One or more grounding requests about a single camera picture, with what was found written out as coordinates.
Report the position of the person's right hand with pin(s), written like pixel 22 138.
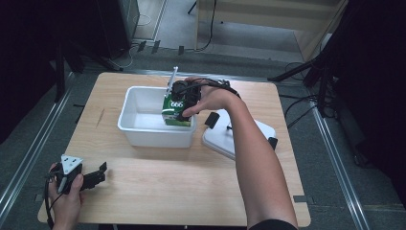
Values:
pixel 214 97

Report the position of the green and white carton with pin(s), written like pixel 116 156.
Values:
pixel 172 110

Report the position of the person's left hand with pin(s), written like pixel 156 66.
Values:
pixel 65 207

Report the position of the black cabinet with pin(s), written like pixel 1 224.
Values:
pixel 118 25

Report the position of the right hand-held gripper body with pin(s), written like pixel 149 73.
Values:
pixel 188 92

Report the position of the grey floor tape piece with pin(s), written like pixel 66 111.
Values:
pixel 38 197

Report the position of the metal floor rail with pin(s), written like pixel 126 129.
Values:
pixel 35 150
pixel 340 166

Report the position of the light wooden shelf unit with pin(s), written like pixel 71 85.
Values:
pixel 271 16

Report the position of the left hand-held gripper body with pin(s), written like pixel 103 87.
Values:
pixel 72 164

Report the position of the black stand with legs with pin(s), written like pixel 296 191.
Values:
pixel 95 59

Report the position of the black sleeve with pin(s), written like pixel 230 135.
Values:
pixel 273 225

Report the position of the black tripod stand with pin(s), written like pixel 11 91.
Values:
pixel 306 68

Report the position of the white plastic storage box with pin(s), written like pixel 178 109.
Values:
pixel 143 134

